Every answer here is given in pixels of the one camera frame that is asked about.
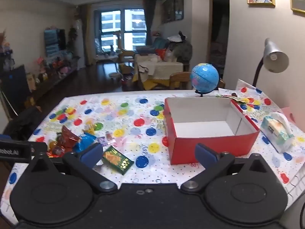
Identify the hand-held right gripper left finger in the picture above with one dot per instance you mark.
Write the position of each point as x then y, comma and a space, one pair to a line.
91, 153

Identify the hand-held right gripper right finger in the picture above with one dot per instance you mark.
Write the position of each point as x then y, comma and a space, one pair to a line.
205, 153

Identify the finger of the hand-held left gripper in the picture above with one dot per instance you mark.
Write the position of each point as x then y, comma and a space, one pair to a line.
39, 148

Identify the red cardboard box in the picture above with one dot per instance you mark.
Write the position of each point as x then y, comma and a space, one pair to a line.
214, 148

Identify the blue cookie packet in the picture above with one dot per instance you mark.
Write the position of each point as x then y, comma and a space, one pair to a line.
84, 139

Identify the small purple candy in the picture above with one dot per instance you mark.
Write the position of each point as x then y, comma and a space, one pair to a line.
101, 140

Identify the gold foil candy packet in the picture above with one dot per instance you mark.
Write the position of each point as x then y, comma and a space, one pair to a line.
56, 150

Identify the yellow snack packet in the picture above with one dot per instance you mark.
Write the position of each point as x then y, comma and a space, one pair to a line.
90, 128

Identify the green snack packet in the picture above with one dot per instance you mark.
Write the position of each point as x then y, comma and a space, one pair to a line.
116, 159

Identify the brown foil snack packet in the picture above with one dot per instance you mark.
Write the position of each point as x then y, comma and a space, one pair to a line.
70, 137

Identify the small brown candy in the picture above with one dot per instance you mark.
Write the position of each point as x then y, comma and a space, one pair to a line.
109, 137

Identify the large black furniture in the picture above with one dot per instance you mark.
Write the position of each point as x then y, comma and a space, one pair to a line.
14, 88

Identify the flat colourful snack wrapper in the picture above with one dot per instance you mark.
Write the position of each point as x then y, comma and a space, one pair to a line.
234, 98

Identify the low dark tv cabinet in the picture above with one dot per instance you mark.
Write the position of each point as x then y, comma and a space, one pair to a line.
54, 81

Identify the tissue pack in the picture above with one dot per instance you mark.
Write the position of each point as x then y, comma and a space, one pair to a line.
274, 128

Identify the blue desk globe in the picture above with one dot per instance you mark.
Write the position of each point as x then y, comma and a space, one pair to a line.
205, 76

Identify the small round white stool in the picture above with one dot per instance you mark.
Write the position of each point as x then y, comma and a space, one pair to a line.
114, 75

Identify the brown cardboard box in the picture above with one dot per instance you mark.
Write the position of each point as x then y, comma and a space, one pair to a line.
126, 69

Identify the pink sheet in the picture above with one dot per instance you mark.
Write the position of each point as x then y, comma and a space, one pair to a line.
295, 116

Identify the white coffee table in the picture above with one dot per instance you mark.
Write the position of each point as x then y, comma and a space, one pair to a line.
107, 56

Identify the yellow wooden chair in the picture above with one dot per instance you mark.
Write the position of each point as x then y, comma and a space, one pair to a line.
125, 53

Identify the pile of clothes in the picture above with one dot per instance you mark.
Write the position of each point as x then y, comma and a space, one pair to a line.
183, 50

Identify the television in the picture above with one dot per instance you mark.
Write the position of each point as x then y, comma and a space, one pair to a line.
53, 41

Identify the red bag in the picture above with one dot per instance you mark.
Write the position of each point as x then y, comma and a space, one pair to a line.
162, 53

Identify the tall potted plant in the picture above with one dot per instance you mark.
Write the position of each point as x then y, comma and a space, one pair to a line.
72, 38

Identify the beige curtain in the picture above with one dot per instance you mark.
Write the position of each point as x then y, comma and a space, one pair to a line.
89, 35

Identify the silver desk lamp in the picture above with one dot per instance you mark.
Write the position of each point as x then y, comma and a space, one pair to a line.
274, 54

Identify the large window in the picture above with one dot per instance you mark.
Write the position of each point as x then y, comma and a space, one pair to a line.
133, 21

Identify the grey curtain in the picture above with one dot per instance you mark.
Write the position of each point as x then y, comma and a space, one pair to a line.
150, 21

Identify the dark wall painting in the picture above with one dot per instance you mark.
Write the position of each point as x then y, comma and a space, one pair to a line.
169, 9
179, 3

